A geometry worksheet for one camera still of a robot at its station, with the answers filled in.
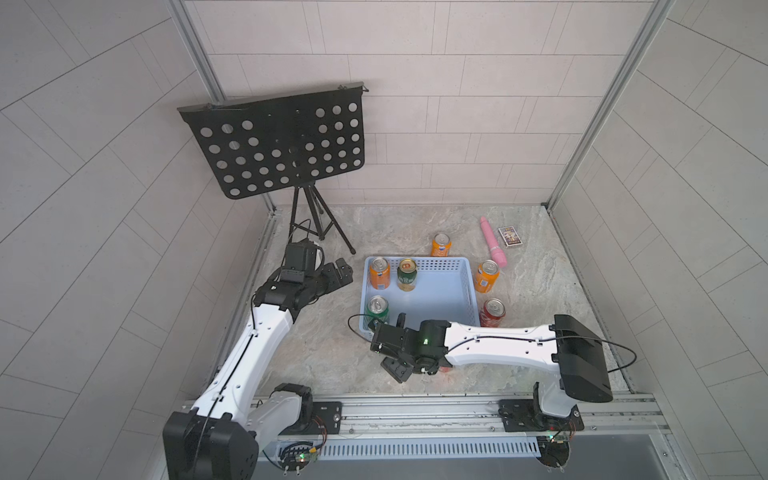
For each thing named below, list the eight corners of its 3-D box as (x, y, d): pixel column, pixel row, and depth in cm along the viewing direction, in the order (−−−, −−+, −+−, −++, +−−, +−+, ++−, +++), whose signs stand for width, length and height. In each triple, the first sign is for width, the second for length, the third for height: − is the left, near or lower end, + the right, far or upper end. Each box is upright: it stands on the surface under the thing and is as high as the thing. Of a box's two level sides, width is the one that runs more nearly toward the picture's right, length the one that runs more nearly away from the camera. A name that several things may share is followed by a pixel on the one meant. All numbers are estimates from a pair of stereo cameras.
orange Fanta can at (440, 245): (431, 265, 102) (434, 246, 93) (430, 253, 105) (433, 233, 97) (447, 265, 102) (452, 246, 93) (446, 253, 105) (450, 233, 97)
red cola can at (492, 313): (476, 332, 87) (485, 317, 79) (473, 314, 91) (481, 298, 82) (497, 332, 87) (507, 317, 79) (493, 314, 91) (503, 298, 82)
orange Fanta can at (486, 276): (473, 294, 95) (480, 276, 86) (470, 278, 99) (477, 259, 90) (491, 294, 95) (500, 276, 86) (487, 278, 99) (496, 259, 90)
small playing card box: (506, 247, 107) (508, 243, 105) (498, 232, 112) (500, 227, 110) (519, 244, 108) (521, 240, 106) (511, 230, 112) (513, 225, 110)
